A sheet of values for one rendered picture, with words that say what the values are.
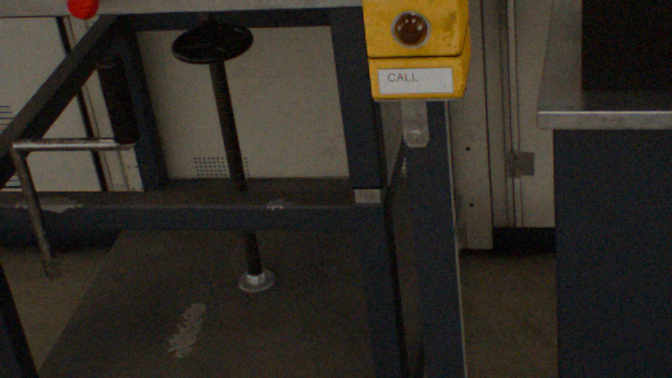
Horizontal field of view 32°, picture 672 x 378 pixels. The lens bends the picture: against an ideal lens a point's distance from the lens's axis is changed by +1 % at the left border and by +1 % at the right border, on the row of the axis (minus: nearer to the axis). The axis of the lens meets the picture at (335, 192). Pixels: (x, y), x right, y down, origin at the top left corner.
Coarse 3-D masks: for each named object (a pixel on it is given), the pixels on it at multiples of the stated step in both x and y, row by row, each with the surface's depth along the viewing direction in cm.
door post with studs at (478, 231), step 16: (480, 48) 196; (480, 64) 198; (480, 80) 199; (464, 96) 202; (480, 96) 201; (464, 112) 203; (480, 112) 203; (464, 128) 205; (480, 128) 205; (480, 144) 206; (480, 160) 208; (480, 176) 210; (480, 192) 212; (480, 208) 214; (480, 224) 215; (480, 240) 217
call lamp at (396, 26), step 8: (400, 16) 96; (408, 16) 96; (416, 16) 96; (424, 16) 96; (392, 24) 97; (400, 24) 96; (408, 24) 95; (416, 24) 95; (424, 24) 96; (392, 32) 97; (400, 32) 96; (408, 32) 95; (416, 32) 95; (424, 32) 96; (400, 40) 96; (408, 40) 96; (416, 40) 96; (424, 40) 97
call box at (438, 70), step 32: (384, 0) 96; (416, 0) 95; (448, 0) 95; (384, 32) 97; (448, 32) 96; (384, 64) 99; (416, 64) 98; (448, 64) 98; (384, 96) 101; (416, 96) 100; (448, 96) 99
